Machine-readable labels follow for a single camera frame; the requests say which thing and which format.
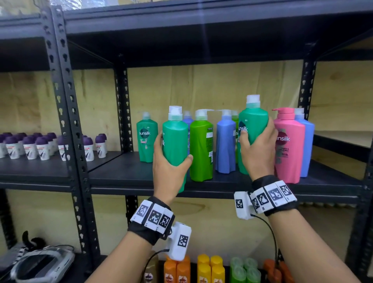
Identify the group of purple-capped deodorants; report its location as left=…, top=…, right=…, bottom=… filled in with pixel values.
left=0, top=132, right=108, bottom=162

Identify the person's left hand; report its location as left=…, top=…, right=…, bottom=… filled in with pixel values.
left=152, top=131, right=194, bottom=206

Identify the wristband with marker tags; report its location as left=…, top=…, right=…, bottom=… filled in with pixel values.
left=127, top=196, right=176, bottom=246
left=248, top=175, right=298, bottom=217

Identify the large blue shampoo bottle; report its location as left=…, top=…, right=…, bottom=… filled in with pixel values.
left=215, top=109, right=237, bottom=174
left=183, top=110, right=194, bottom=155

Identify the large pink shampoo bottle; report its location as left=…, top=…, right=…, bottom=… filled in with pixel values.
left=272, top=107, right=306, bottom=184

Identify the large teal shampoo bottle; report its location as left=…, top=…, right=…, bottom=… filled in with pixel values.
left=136, top=112, right=159, bottom=163
left=237, top=94, right=269, bottom=175
left=162, top=105, right=188, bottom=194

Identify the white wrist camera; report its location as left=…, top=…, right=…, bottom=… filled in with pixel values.
left=167, top=222, right=192, bottom=262
left=234, top=191, right=257, bottom=220

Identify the person's left forearm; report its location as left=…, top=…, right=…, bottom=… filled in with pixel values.
left=86, top=232, right=153, bottom=283

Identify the right wristband with marker tags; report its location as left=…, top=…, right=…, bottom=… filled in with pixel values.
left=248, top=175, right=298, bottom=217

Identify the large green shampoo bottle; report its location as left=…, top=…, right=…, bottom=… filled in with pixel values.
left=190, top=109, right=215, bottom=182
left=232, top=110, right=239, bottom=164

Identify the small blue shampoo bottle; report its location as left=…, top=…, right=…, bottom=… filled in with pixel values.
left=294, top=108, right=315, bottom=178

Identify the left wristband with marker tags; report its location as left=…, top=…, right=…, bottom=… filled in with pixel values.
left=127, top=196, right=176, bottom=246

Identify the white plastic device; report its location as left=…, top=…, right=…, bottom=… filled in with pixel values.
left=10, top=246, right=76, bottom=283

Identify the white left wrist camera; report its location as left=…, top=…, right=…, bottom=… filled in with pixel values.
left=167, top=222, right=192, bottom=262

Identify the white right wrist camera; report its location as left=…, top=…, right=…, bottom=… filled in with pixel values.
left=234, top=191, right=257, bottom=220

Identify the person's right forearm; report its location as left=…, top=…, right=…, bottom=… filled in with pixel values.
left=268, top=209, right=361, bottom=283

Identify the person's right hand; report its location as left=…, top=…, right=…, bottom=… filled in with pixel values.
left=239, top=116, right=279, bottom=182

